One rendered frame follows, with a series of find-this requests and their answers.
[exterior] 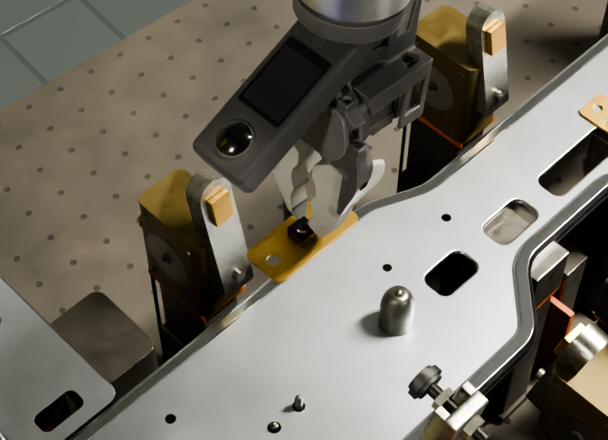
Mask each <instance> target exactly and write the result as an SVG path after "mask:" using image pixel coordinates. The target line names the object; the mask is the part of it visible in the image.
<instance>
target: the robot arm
mask: <svg viewBox="0 0 608 440"><path fill-rule="evenodd" d="M421 4H422V0H293V1H292V5H293V10H294V13H295V15H296V16H297V18H298V21H297V22H296V23H295V24H294V25H293V26H292V27H291V28H290V29H289V30H288V31H287V32H286V34H285V35H284V36H283V37H282V38H281V39H280V41H279V42H278V43H277V44H276V45H275V47H274V48H273V49H272V50H271V51H270V52H269V54H268V55H267V56H266V57H265V58H264V59H263V61H262V62H261V63H260V64H259V65H258V67H257V68H256V69H255V70H254V71H253V72H252V74H251V75H250V76H249V77H248V78H247V79H246V81H245V82H244V83H243V84H242V85H241V87H240V88H239V89H238V90H237V91H236V92H235V94H234V95H233V96H232V97H231V98H230V99H229V100H228V101H227V102H226V103H225V104H224V105H223V107H222V108H221V109H220V110H219V111H218V113H217V114H216V115H215V116H214V117H213V119H212V120H211V121H210V122H209V123H208V124H207V125H206V127H205V128H204V129H203V130H202V131H201V133H200V134H199V135H198V136H197V137H196V138H195V140H194V143H193V148H194V151H195V153H196V154H197V155H198V156H199V157H200V158H201V159H202V160H203V161H204V162H205V163H207V164H208V165H209V166H210V167H212V168H213V169H214V170H216V171H217V172H218V173H219V174H221V175H222V176H223V177H225V178H226V179H227V180H228V181H230V182H231V183H232V184H233V185H235V186H236V187H237V188H239V189H240V190H241V191H242V192H243V193H247V194H249V193H252V192H254V191H255V190H256V189H257V187H258V186H259V185H260V184H261V183H262V181H263V180H264V179H265V178H266V177H267V176H268V175H269V174H270V172H271V171H272V170H273V173H274V176H275V179H276V181H277V184H278V186H279V189H280V192H281V194H282V196H283V199H284V201H285V203H286V206H287V208H288V209H289V210H290V212H291V213H292V214H293V215H294V217H295V218H296V219H300V218H301V217H302V216H305V217H306V215H307V209H308V202H309V199H308V197H307V193H306V184H307V182H308V180H309V175H308V172H309V171H310V170H311V169H312V168H313V172H312V177H313V180H314V183H315V187H316V196H315V198H314V200H313V201H312V202H311V207H312V217H311V218H310V219H309V220H308V221H307V224H308V225H309V227H310V228H311V229H312V230H313V231H314V233H315V234H316V235H317V236H318V237H321V236H324V235H327V234H329V233H331V232H332V231H334V230H335V229H336V228H338V227H339V226H340V225H341V224H342V223H343V221H344V220H345V219H346V218H347V216H348V214H349V213H350V212H351V210H352V209H353V206H354V204H355V203H356V202H357V201H358V200H359V199H360V198H361V197H363V196H364V195H365V194H366V193H367V192H368V191H369V190H370V189H371V188H372V187H373V186H374V185H375V184H376V183H377V182H378V181H379V180H380V178H381V177H382V175H383V174H384V171H385V163H384V161H383V160H382V159H377V160H373V159H372V156H371V154H370V152H369V149H368V148H369V146H368V144H367V143H365V141H366V140H367V139H368V137H369V136H370V135H372V136H374V135H375V134H376V133H377V132H379V131H380V130H382V129H384V128H385V127H386V126H388V125H389V124H391V123H392V122H393V119H396V118H398V117H399V119H398V124H397V128H398V129H402V128H403V127H405V126H406V125H408V124H409V123H411V122H412V121H413V120H415V119H417V118H418V117H420V116H421V115H423V106H424V102H425V97H426V92H427V87H428V82H429V78H430V73H431V68H432V57H430V56H429V55H427V54H426V53H424V52H423V51H421V50H420V49H418V48H417V47H416V46H415V44H414V41H415V36H416V31H417V25H418V20H419V15H420V10H421ZM414 57H415V58H416V59H415V58H414ZM417 59H418V60H419V62H417ZM419 81H422V85H421V89H420V95H419V100H418V103H417V104H415V105H414V106H412V107H411V108H410V109H409V105H410V99H411V95H412V89H413V86H414V85H415V84H416V83H417V82H419ZM322 158H323V159H322ZM321 159H322V160H321Z"/></svg>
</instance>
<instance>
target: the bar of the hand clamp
mask: <svg viewBox="0 0 608 440"><path fill-rule="evenodd" d="M441 373H442V370H441V369H440V368H439V367H437V366H436V365H433V366H431V365H428V366H426V367H425V368H423V369H422V370H421V371H420V372H419V373H418V374H417V375H416V376H415V377H414V378H413V380H412V381H411V382H410V384H409V386H408V388H409V391H408V394H409V395H410V396H411V397H412V398H413V399H416V398H420V399H422V398H424V397H425V396H427V395H429V396H430V397H431V398H432V399H433V400H434V401H433V403H432V408H433V409H434V411H433V413H432V415H431V417H430V419H429V421H428V423H427V425H426V427H425V428H424V430H423V433H422V435H421V437H420V439H419V440H469V439H470V438H473V439H474V440H487V439H488V438H489V436H490V434H489V433H488V432H487V431H486V430H484V429H483V428H482V426H483V424H484V423H485V421H484V420H483V419H482V418H481V417H480V415H481V414H482V412H483V410H484V409H485V407H486V405H487V404H488V403H489V401H488V400H487V399H486V398H485V397H484V396H483V395H482V394H481V393H480V392H479V391H478V390H477V389H476V388H475V387H474V386H473V385H472V384H471V383H470V382H469V381H465V382H464V383H463V384H462V385H461V386H460V388H459V390H458V392H457V393H456V395H455V397H454V399H452V398H453V396H454V394H455V392H454V391H453V390H452V389H451V388H450V387H448V388H446V389H445V390H443V389H442V388H441V387H439V386H438V385H437V384H438V383H439V382H440V380H441V379H442V376H441Z"/></svg>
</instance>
